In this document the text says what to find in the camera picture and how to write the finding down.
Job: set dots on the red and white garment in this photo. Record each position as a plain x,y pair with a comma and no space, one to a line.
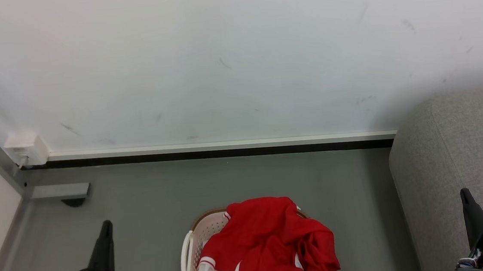
271,245

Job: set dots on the white perforated laundry basket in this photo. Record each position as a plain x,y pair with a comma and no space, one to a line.
200,238

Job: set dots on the black skirting strip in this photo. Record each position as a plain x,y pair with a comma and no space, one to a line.
208,154

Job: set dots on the grey metal frame foot bar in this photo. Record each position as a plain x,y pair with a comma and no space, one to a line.
59,191

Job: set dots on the grey fabric sofa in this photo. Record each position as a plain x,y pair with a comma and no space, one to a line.
442,171

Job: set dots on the black round foot pad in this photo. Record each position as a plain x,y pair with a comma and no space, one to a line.
73,202

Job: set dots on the white wall socket box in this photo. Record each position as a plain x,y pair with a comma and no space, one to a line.
27,149

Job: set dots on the white wall trunking strip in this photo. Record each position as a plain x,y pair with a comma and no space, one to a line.
225,145

